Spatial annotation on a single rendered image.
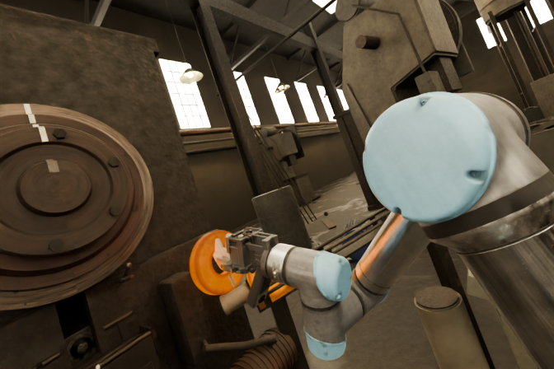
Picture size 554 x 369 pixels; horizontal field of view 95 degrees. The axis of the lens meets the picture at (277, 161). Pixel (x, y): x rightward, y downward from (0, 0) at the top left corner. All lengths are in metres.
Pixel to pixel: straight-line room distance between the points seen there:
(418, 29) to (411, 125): 2.58
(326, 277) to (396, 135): 0.29
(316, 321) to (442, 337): 0.45
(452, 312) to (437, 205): 0.64
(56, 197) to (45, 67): 0.53
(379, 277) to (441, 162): 0.35
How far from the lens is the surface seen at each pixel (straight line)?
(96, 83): 1.13
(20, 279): 0.76
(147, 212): 0.85
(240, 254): 0.59
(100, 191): 0.74
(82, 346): 0.93
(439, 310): 0.88
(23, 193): 0.71
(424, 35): 2.80
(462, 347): 0.93
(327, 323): 0.54
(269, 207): 3.28
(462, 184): 0.24
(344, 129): 4.62
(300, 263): 0.50
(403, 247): 0.50
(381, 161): 0.28
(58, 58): 1.15
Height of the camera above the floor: 0.97
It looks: 5 degrees up
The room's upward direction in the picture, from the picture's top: 19 degrees counter-clockwise
